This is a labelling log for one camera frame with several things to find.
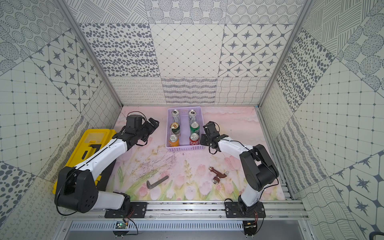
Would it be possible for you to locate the purple plastic basket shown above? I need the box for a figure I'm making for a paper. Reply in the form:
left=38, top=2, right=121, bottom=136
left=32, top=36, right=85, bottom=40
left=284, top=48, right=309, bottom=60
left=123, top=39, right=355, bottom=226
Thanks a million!
left=165, top=106, right=205, bottom=152

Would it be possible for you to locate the red cola can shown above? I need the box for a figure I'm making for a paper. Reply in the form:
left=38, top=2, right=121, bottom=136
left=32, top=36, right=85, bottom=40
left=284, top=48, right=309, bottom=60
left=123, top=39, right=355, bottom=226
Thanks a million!
left=189, top=133, right=200, bottom=146

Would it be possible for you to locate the green soda can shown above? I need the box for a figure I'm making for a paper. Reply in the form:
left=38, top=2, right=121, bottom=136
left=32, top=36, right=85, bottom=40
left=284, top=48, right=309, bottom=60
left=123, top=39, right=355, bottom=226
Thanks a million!
left=190, top=121, right=200, bottom=135

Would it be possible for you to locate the silver can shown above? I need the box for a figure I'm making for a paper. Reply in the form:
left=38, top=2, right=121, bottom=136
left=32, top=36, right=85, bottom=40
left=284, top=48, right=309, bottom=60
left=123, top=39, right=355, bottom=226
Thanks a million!
left=172, top=109, right=181, bottom=124
left=189, top=110, right=197, bottom=124

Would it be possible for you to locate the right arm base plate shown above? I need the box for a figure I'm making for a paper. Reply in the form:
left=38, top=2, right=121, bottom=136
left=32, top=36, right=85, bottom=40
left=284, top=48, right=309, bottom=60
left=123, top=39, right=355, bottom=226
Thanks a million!
left=224, top=201, right=266, bottom=219

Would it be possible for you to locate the white vent grille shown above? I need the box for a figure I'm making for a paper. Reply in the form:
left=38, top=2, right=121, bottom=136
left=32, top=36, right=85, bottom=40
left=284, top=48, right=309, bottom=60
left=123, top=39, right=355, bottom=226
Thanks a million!
left=70, top=221, right=243, bottom=232

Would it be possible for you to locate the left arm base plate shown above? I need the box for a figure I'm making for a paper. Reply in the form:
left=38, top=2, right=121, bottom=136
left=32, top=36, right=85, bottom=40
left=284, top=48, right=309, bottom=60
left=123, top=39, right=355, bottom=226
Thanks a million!
left=104, top=201, right=148, bottom=219

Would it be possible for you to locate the grey hex key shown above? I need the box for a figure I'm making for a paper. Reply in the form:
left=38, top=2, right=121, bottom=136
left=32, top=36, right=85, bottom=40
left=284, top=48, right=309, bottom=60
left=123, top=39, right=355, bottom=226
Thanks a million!
left=147, top=176, right=169, bottom=190

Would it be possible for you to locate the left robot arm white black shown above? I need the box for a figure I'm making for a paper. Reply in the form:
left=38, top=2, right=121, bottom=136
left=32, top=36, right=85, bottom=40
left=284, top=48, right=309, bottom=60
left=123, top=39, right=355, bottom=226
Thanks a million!
left=54, top=114, right=160, bottom=218

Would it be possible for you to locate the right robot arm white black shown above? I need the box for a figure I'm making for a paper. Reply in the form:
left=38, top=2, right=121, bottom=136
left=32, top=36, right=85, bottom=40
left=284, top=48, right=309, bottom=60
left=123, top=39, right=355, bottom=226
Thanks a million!
left=200, top=121, right=279, bottom=213

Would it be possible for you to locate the dark red metal tool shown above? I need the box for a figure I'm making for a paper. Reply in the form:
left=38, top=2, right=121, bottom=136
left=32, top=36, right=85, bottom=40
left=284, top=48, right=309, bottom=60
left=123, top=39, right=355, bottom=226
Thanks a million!
left=209, top=167, right=229, bottom=185

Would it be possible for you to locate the orange soda can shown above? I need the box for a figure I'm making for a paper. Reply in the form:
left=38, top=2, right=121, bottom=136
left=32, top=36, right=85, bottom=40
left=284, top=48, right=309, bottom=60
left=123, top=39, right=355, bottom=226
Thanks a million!
left=168, top=134, right=180, bottom=147

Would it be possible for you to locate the left green circuit board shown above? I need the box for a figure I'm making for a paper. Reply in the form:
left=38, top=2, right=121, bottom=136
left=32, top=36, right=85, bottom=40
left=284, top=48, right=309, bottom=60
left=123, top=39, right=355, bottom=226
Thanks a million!
left=113, top=221, right=129, bottom=237

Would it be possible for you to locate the yellow black toolbox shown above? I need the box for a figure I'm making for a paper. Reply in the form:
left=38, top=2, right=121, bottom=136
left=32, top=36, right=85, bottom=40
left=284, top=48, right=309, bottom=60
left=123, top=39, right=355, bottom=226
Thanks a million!
left=65, top=129, right=117, bottom=191

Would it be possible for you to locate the right black connector box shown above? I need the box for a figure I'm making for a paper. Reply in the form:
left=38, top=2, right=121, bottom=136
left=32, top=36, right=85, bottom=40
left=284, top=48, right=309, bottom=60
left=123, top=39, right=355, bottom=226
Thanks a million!
left=243, top=221, right=258, bottom=237

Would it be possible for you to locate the aluminium mounting rail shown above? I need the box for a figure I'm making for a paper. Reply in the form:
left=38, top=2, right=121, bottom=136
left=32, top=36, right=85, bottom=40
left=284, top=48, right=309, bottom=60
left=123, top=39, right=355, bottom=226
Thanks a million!
left=61, top=200, right=310, bottom=222

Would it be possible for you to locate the dark green gold-top can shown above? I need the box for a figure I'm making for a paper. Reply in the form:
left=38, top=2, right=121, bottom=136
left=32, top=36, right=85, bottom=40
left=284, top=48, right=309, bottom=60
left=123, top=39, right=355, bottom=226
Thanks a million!
left=170, top=122, right=181, bottom=135

